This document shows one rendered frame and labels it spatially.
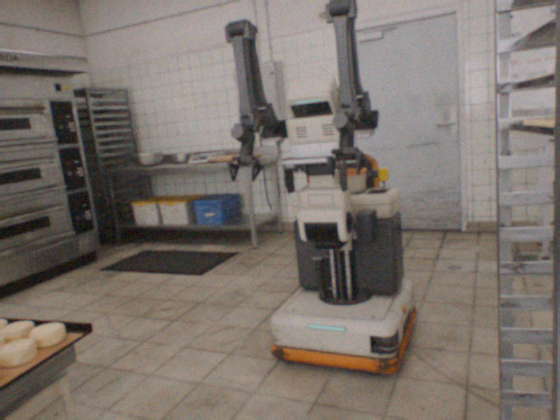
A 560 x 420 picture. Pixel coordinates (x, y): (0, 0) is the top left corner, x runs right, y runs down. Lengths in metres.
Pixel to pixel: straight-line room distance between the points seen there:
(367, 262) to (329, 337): 0.44
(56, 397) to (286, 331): 1.58
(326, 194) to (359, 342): 0.69
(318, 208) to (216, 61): 3.61
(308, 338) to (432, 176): 2.85
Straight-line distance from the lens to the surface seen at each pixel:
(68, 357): 0.86
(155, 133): 6.00
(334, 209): 2.06
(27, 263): 4.60
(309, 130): 2.06
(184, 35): 5.73
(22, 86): 4.70
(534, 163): 1.26
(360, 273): 2.41
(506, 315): 1.36
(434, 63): 4.72
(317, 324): 2.23
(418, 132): 4.72
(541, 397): 1.48
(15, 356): 0.76
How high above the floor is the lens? 1.19
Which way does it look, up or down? 11 degrees down
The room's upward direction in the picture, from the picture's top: 6 degrees counter-clockwise
